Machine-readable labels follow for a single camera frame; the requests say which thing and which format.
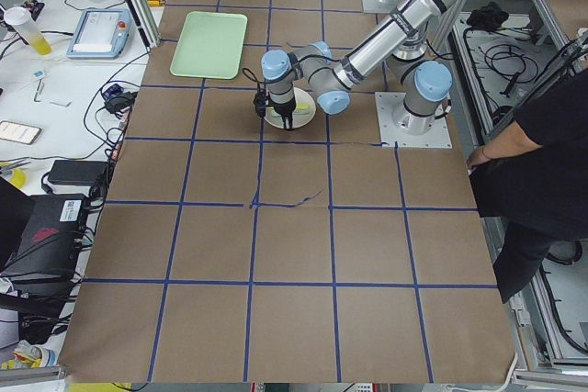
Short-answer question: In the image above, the white round plate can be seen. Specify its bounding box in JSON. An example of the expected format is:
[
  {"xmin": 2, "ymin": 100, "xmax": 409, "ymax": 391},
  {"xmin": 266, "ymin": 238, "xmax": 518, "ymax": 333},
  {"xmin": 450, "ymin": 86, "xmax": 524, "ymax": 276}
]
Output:
[{"xmin": 264, "ymin": 87, "xmax": 316, "ymax": 130}]

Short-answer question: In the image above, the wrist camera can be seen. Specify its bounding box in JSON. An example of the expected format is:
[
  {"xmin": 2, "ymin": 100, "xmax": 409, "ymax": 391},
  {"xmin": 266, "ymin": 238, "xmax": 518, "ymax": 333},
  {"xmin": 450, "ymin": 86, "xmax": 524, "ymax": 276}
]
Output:
[{"xmin": 253, "ymin": 90, "xmax": 267, "ymax": 118}]

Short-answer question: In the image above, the near teach pendant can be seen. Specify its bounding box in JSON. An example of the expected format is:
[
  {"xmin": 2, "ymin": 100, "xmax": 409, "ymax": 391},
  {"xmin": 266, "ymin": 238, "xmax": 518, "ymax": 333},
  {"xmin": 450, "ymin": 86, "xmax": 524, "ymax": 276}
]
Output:
[{"xmin": 66, "ymin": 9, "xmax": 132, "ymax": 59}]

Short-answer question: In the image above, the green plastic tray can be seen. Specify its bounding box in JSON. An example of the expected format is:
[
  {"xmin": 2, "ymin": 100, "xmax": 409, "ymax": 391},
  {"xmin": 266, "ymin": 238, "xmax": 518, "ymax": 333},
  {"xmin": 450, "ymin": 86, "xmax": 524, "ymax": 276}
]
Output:
[{"xmin": 169, "ymin": 11, "xmax": 248, "ymax": 80}]

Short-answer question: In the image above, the person in black clothes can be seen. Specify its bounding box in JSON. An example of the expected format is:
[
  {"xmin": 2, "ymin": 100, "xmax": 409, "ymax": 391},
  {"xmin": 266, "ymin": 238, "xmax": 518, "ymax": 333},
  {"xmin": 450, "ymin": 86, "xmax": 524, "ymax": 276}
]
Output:
[{"xmin": 469, "ymin": 72, "xmax": 587, "ymax": 302}]

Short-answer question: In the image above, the black computer box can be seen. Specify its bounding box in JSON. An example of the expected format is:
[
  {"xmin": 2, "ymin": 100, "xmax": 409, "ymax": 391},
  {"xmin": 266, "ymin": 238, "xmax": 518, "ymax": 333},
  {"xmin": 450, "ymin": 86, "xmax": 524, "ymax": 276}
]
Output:
[{"xmin": 1, "ymin": 194, "xmax": 89, "ymax": 282}]

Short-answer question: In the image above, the smartphone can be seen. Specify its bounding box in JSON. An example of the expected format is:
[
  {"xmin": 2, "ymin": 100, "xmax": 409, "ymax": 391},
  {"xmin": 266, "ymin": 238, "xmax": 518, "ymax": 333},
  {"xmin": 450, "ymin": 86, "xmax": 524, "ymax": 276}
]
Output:
[{"xmin": 0, "ymin": 120, "xmax": 42, "ymax": 145}]

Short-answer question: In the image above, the green plastic spoon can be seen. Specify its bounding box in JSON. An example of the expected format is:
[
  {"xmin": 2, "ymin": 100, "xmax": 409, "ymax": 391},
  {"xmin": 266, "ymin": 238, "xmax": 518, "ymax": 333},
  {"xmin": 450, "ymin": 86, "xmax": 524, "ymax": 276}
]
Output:
[{"xmin": 270, "ymin": 110, "xmax": 314, "ymax": 118}]

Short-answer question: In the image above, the person's hand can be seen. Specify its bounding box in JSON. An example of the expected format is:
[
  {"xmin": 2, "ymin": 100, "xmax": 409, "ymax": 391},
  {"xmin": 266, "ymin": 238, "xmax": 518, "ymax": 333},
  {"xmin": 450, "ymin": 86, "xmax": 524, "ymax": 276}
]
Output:
[{"xmin": 467, "ymin": 146, "xmax": 492, "ymax": 174}]

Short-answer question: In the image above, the cup with yellow drink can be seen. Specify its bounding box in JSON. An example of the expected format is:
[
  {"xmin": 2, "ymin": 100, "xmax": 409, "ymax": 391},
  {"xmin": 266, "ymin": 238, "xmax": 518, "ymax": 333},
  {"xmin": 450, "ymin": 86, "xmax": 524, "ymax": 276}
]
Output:
[{"xmin": 4, "ymin": 6, "xmax": 52, "ymax": 55}]

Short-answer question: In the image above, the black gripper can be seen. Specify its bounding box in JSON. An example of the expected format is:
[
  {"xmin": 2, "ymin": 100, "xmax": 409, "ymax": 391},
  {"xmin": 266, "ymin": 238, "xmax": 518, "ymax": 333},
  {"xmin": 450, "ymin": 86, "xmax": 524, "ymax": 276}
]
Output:
[{"xmin": 269, "ymin": 94, "xmax": 295, "ymax": 130}]

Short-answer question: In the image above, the black power adapter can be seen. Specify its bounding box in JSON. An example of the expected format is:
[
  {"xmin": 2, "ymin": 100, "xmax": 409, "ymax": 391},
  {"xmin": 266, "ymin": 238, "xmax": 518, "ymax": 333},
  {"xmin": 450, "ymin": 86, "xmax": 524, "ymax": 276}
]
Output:
[{"xmin": 41, "ymin": 160, "xmax": 107, "ymax": 194}]

